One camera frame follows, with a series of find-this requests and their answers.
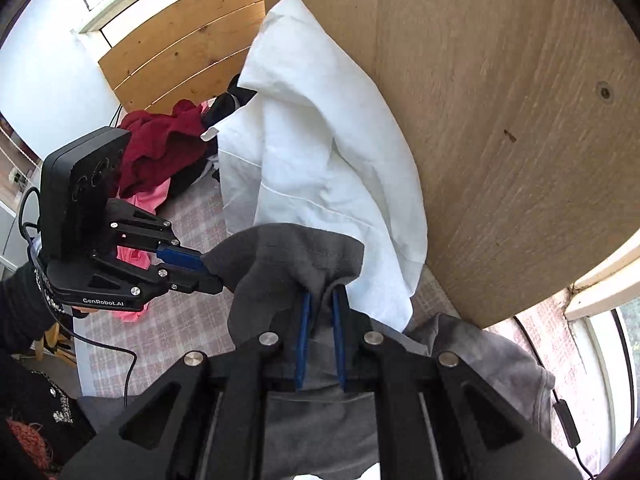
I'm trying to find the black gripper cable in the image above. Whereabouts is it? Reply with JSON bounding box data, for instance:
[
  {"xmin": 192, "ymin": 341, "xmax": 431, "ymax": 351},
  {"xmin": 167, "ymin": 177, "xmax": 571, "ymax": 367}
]
[{"xmin": 19, "ymin": 186, "xmax": 138, "ymax": 408}]

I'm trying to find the black garment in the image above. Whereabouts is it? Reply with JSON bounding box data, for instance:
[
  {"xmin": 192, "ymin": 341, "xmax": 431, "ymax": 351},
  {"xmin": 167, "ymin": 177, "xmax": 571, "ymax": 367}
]
[{"xmin": 202, "ymin": 74, "xmax": 258, "ymax": 133}]

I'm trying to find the light plywood board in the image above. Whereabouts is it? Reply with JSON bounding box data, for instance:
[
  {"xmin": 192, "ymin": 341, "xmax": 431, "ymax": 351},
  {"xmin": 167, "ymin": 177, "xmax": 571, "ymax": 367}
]
[{"xmin": 261, "ymin": 0, "xmax": 640, "ymax": 328}]

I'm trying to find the dark red garment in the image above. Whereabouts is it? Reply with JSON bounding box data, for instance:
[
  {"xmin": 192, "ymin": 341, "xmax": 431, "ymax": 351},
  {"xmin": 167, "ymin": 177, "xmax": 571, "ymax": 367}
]
[{"xmin": 117, "ymin": 100, "xmax": 221, "ymax": 198}]

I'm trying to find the person's left forearm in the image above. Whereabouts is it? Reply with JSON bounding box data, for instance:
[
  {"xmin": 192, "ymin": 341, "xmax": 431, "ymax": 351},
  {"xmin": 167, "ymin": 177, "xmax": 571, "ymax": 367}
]
[{"xmin": 0, "ymin": 260, "xmax": 76, "ymax": 356}]

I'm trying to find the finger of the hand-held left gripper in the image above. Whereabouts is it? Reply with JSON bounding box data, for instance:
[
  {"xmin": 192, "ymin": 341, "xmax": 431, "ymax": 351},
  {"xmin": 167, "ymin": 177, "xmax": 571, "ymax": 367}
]
[
  {"xmin": 94, "ymin": 254, "xmax": 224, "ymax": 297},
  {"xmin": 105, "ymin": 199, "xmax": 203, "ymax": 268}
]

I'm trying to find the pine slat board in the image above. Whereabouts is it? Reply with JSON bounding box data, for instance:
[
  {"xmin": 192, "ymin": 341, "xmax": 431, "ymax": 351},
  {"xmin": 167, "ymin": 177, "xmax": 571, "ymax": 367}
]
[{"xmin": 98, "ymin": 0, "xmax": 266, "ymax": 113}]

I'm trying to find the dark grey daisy print T-shirt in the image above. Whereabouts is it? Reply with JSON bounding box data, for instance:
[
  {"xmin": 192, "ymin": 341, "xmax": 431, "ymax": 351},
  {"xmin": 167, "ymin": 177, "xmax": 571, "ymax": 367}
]
[{"xmin": 75, "ymin": 222, "xmax": 556, "ymax": 480}]

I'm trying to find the pink garment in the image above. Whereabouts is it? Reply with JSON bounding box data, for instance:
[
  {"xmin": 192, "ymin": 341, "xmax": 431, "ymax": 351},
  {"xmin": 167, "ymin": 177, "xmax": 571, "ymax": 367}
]
[{"xmin": 107, "ymin": 180, "xmax": 173, "ymax": 323}]

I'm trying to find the pink plaid mat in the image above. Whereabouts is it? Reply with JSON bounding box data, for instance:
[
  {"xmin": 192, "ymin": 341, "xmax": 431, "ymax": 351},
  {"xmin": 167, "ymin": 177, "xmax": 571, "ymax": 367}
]
[{"xmin": 75, "ymin": 180, "xmax": 616, "ymax": 476}]

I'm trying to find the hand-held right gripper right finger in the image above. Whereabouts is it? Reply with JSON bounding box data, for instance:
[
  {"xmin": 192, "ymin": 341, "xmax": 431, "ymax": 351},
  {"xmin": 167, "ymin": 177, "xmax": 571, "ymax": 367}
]
[{"xmin": 332, "ymin": 286, "xmax": 583, "ymax": 480}]

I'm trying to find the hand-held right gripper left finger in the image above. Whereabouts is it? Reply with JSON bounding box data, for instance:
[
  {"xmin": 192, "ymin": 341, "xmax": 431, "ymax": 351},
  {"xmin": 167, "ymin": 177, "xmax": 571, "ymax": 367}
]
[{"xmin": 60, "ymin": 292, "xmax": 315, "ymax": 480}]

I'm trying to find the white garment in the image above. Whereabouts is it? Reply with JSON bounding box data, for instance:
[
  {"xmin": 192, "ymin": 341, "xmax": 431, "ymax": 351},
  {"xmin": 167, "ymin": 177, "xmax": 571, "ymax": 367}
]
[{"xmin": 200, "ymin": 0, "xmax": 428, "ymax": 333}]

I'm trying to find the black cable with inline remote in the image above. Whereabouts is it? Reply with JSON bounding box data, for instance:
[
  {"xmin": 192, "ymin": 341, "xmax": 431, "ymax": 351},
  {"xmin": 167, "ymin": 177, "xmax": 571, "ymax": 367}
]
[{"xmin": 514, "ymin": 316, "xmax": 601, "ymax": 478}]

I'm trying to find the black patterned sweater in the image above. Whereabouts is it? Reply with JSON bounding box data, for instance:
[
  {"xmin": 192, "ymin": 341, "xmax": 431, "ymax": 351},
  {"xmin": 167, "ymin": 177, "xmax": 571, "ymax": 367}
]
[{"xmin": 0, "ymin": 350, "xmax": 96, "ymax": 480}]

